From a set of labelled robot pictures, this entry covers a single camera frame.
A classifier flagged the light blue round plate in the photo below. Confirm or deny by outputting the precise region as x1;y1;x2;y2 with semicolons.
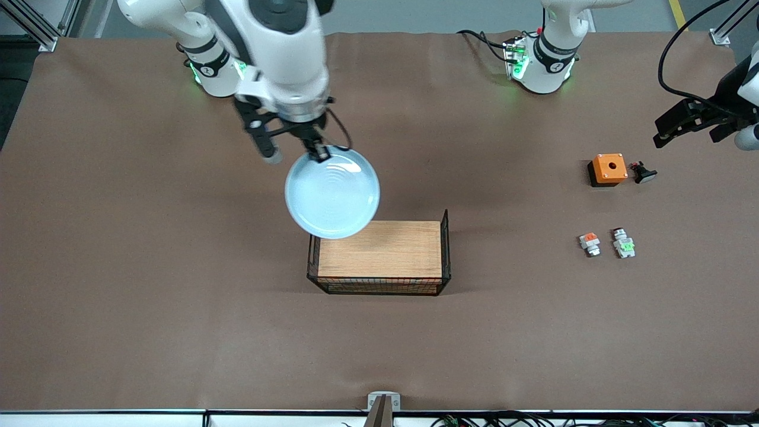
285;147;381;240

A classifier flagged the red button green contact block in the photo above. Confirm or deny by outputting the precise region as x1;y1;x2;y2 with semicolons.
613;228;636;259

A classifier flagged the green-lit arm base box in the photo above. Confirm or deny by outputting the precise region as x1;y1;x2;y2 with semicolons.
503;36;530;81

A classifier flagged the black push button head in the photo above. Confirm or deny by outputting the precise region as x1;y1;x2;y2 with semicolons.
629;160;658;184

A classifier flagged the brown table cover sheet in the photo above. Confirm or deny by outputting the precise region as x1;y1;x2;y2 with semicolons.
0;31;759;413

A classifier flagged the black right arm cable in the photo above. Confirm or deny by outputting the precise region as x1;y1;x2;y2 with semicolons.
323;104;354;150

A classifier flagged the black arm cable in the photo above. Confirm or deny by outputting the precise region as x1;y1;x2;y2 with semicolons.
657;0;731;111
323;104;354;150

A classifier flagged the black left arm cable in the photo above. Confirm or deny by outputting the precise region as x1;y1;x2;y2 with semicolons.
657;0;731;111

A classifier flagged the orange button enclosure box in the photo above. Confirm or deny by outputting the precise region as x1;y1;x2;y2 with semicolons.
587;153;629;188

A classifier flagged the aluminium frame profile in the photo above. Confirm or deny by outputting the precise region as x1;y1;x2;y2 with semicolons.
709;0;759;46
0;0;81;53

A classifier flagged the wire basket with wooden top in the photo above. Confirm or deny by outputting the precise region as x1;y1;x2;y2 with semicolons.
306;208;452;297

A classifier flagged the black base power cable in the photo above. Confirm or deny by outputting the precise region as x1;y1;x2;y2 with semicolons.
457;28;512;63

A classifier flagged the grey metal camera mount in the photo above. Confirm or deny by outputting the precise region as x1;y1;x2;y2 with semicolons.
363;391;401;427

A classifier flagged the white table edge rail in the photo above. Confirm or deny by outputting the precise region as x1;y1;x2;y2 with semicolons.
0;409;759;427

